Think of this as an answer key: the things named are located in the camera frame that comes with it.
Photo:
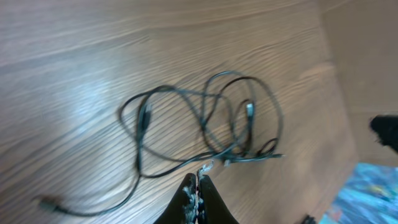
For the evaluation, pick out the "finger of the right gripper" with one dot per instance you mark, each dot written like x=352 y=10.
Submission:
x=385 y=126

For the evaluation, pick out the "cardboard back board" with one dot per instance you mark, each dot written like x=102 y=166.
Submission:
x=362 y=35

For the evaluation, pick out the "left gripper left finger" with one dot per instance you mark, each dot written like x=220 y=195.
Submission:
x=182 y=208

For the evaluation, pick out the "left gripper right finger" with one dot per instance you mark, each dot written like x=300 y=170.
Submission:
x=211 y=207

